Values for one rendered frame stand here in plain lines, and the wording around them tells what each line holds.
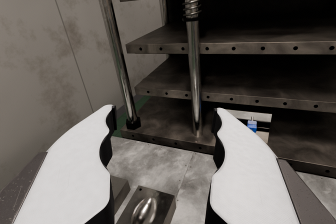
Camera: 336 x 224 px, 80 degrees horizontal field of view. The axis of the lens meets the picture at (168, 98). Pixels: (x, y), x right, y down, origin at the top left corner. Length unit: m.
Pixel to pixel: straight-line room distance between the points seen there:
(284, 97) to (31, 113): 1.97
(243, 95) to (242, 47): 0.23
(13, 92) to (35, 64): 0.30
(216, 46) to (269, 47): 0.21
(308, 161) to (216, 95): 0.50
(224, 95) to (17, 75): 1.68
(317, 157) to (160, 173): 0.71
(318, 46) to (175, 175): 0.76
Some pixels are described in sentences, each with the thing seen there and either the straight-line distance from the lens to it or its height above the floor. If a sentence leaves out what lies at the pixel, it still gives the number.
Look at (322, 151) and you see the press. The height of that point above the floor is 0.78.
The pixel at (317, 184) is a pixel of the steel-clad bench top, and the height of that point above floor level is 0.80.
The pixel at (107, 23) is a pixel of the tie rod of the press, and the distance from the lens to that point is 1.07.
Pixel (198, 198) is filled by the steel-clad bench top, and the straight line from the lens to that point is 0.88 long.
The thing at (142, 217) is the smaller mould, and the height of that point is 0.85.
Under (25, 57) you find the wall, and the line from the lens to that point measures 2.12.
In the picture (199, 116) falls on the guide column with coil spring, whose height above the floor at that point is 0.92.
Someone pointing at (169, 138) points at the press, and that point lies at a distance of 1.16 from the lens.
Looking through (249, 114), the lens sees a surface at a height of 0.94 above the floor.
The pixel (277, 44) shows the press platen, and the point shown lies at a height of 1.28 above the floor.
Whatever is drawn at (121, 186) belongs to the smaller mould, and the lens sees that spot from 0.89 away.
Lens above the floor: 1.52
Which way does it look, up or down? 28 degrees down
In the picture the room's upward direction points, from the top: 7 degrees counter-clockwise
